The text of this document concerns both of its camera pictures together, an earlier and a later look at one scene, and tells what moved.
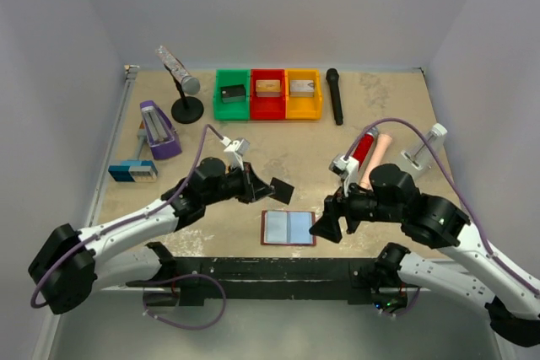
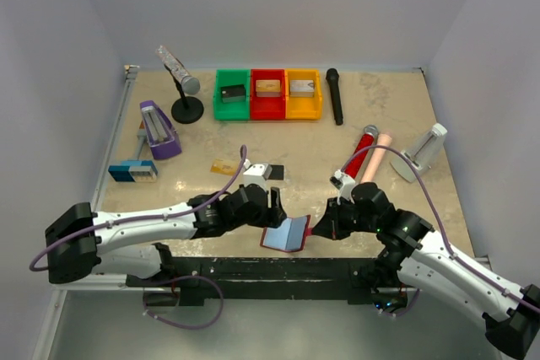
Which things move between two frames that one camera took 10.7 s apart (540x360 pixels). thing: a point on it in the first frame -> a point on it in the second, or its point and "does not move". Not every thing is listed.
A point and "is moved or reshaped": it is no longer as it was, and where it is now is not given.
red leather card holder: [287, 228] is moved or reshaped
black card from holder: [283, 191] -> [278, 172]
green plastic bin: [232, 110] does not move
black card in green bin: [233, 94] does not move
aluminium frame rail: [50, 322] does not move
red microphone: [364, 144] does not move
